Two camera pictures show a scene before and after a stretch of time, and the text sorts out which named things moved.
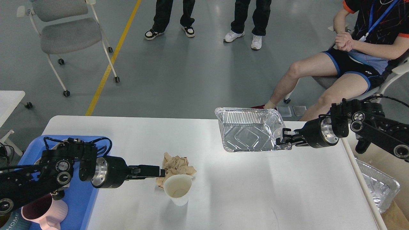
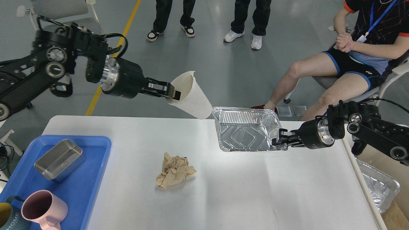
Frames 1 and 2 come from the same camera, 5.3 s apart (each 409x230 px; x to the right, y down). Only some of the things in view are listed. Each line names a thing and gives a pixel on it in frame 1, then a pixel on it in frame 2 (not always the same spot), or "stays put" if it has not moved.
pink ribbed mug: (49, 212) stays put
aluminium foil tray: (246, 129) stays put
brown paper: (175, 165) stays put
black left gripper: (111, 172) → (122, 79)
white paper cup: (177, 187) → (193, 101)
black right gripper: (318, 133) stays put
